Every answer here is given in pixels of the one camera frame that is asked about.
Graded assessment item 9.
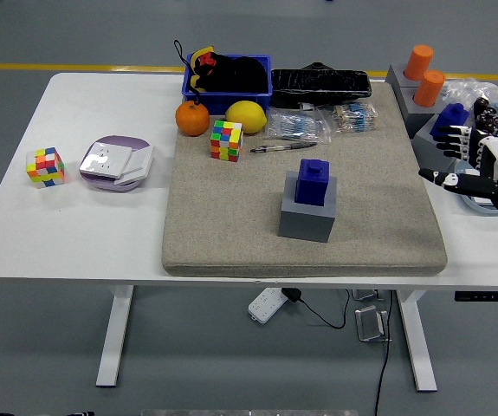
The black table control panel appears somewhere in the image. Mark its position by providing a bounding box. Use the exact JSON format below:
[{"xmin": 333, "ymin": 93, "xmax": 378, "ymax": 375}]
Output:
[{"xmin": 455, "ymin": 291, "xmax": 498, "ymax": 302}]

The yellow lemon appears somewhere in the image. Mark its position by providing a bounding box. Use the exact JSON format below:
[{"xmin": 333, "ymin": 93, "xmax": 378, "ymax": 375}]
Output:
[{"xmin": 224, "ymin": 100, "xmax": 268, "ymax": 134}]

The orange cylinder seal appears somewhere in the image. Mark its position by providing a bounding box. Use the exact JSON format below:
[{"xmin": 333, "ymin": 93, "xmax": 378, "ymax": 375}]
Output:
[
  {"xmin": 412, "ymin": 69, "xmax": 446, "ymax": 107},
  {"xmin": 404, "ymin": 44, "xmax": 434, "ymax": 82}
]

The black floor cable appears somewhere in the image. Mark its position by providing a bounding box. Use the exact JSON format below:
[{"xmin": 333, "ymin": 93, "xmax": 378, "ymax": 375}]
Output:
[{"xmin": 373, "ymin": 289, "xmax": 395, "ymax": 416}]

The white power strip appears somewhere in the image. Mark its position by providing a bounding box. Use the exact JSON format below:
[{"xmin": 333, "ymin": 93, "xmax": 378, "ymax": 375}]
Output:
[{"xmin": 248, "ymin": 287, "xmax": 288, "ymax": 325}]

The orange fruit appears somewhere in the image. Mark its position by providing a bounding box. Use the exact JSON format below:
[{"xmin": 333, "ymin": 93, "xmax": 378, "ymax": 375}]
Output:
[{"xmin": 175, "ymin": 100, "xmax": 211, "ymax": 138}]

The white wall socket panel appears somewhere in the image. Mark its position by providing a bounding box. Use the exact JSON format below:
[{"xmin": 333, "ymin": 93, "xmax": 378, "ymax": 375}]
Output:
[{"xmin": 79, "ymin": 141, "xmax": 133, "ymax": 178}]

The blue plastic bin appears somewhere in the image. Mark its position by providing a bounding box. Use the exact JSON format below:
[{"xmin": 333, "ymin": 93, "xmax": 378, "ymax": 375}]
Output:
[{"xmin": 181, "ymin": 53, "xmax": 274, "ymax": 116}]

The grey seal holder box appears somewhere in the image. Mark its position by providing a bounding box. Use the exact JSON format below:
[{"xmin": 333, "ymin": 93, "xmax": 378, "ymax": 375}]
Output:
[
  {"xmin": 277, "ymin": 170, "xmax": 339, "ymax": 244},
  {"xmin": 412, "ymin": 114, "xmax": 470, "ymax": 174},
  {"xmin": 385, "ymin": 64, "xmax": 418, "ymax": 90},
  {"xmin": 398, "ymin": 84, "xmax": 449, "ymax": 140}
]

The clear bag of tan resistors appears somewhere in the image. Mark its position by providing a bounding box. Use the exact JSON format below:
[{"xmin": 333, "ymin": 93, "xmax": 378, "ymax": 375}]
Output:
[{"xmin": 328, "ymin": 103, "xmax": 379, "ymax": 134}]

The light blue tray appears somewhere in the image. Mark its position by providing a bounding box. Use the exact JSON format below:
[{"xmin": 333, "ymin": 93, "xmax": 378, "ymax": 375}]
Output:
[{"xmin": 454, "ymin": 158, "xmax": 498, "ymax": 216}]

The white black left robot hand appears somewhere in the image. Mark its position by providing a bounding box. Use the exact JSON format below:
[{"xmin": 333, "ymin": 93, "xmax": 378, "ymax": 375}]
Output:
[{"xmin": 0, "ymin": 410, "xmax": 96, "ymax": 416}]

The yellow trimmed black case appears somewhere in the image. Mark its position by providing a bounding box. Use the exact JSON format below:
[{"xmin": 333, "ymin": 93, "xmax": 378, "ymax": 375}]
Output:
[{"xmin": 186, "ymin": 45, "xmax": 216, "ymax": 94}]

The black cloth pouch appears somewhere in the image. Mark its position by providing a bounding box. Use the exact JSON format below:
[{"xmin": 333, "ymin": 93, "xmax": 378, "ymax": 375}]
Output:
[{"xmin": 196, "ymin": 52, "xmax": 271, "ymax": 94}]

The black plug with cord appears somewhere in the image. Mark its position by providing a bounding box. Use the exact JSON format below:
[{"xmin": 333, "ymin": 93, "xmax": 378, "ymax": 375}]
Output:
[{"xmin": 281, "ymin": 288, "xmax": 352, "ymax": 329}]

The white table leg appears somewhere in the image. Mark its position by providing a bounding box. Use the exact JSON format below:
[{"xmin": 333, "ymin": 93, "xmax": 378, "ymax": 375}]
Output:
[
  {"xmin": 395, "ymin": 289, "xmax": 438, "ymax": 393},
  {"xmin": 95, "ymin": 284, "xmax": 135, "ymax": 388}
]

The silver metal stand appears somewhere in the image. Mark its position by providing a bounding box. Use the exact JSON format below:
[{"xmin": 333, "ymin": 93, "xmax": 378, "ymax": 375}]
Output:
[
  {"xmin": 354, "ymin": 305, "xmax": 392, "ymax": 343},
  {"xmin": 351, "ymin": 289, "xmax": 385, "ymax": 302}
]

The small colourful puzzle cube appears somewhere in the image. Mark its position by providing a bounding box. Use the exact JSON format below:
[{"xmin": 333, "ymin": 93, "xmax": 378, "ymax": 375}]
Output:
[{"xmin": 25, "ymin": 146, "xmax": 66, "ymax": 190}]

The white wall switch panel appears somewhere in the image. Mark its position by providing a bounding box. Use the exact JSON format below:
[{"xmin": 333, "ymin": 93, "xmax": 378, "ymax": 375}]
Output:
[{"xmin": 113, "ymin": 146, "xmax": 154, "ymax": 187}]

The clear bag of blue resistors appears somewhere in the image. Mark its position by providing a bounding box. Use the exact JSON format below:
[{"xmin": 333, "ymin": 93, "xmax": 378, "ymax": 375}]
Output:
[{"xmin": 268, "ymin": 107, "xmax": 333, "ymax": 145}]

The blue square seal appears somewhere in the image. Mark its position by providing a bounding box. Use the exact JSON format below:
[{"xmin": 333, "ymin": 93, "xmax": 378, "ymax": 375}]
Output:
[
  {"xmin": 294, "ymin": 158, "xmax": 331, "ymax": 206},
  {"xmin": 430, "ymin": 102, "xmax": 470, "ymax": 144}
]

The grey-brown mat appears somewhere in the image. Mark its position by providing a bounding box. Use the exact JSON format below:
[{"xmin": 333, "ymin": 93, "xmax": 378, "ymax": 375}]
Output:
[{"xmin": 160, "ymin": 81, "xmax": 449, "ymax": 278}]

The black lanyard cord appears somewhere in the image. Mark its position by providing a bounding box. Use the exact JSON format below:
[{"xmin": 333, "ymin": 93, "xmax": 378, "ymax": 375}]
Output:
[{"xmin": 173, "ymin": 39, "xmax": 202, "ymax": 107}]

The grey ballpoint pen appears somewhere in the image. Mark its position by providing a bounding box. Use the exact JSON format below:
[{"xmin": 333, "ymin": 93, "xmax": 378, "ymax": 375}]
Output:
[{"xmin": 249, "ymin": 141, "xmax": 319, "ymax": 154}]

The black wrapped rear-view mirror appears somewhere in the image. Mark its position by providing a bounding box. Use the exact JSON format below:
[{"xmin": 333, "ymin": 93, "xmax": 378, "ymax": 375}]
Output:
[{"xmin": 269, "ymin": 62, "xmax": 373, "ymax": 109}]

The purple dish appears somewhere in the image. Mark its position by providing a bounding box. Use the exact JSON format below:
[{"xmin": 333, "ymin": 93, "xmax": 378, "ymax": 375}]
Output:
[{"xmin": 78, "ymin": 135, "xmax": 154, "ymax": 193}]

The large colourful puzzle cube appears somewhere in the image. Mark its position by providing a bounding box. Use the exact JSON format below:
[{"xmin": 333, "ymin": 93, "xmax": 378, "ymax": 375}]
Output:
[{"xmin": 210, "ymin": 120, "xmax": 244, "ymax": 163}]

